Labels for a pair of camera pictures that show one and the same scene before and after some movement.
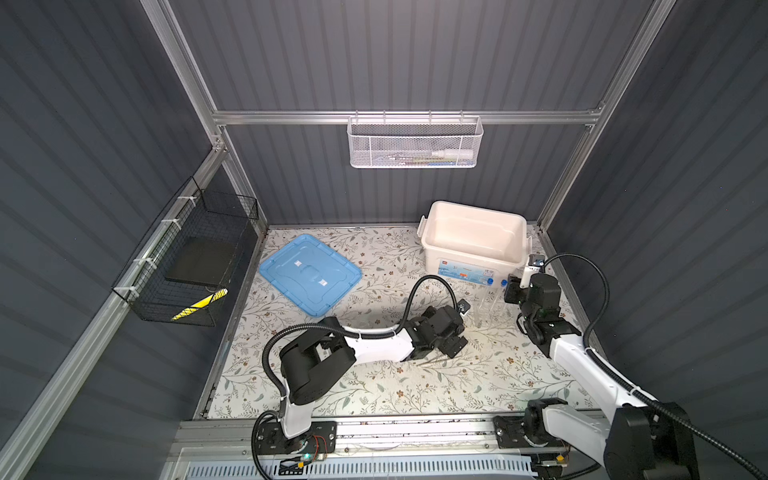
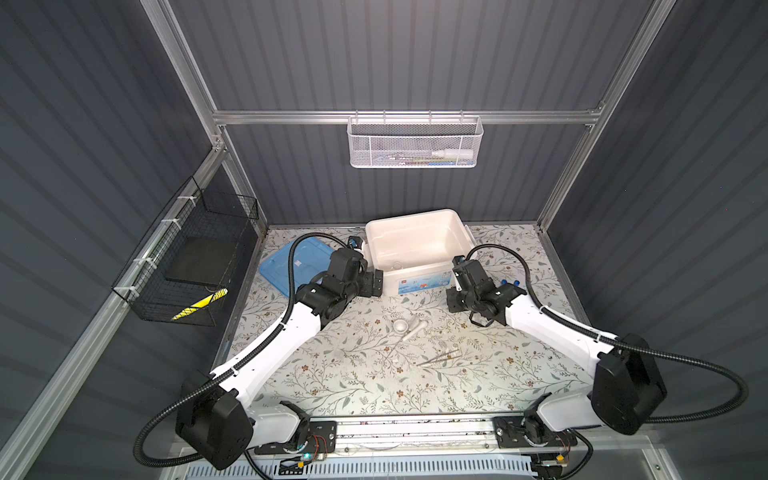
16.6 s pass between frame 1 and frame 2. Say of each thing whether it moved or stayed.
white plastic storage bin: moved
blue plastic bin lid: stayed
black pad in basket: stayed
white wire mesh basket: stayed
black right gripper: moved
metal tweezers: stayed
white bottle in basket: stayed
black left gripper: moved
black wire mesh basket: stayed
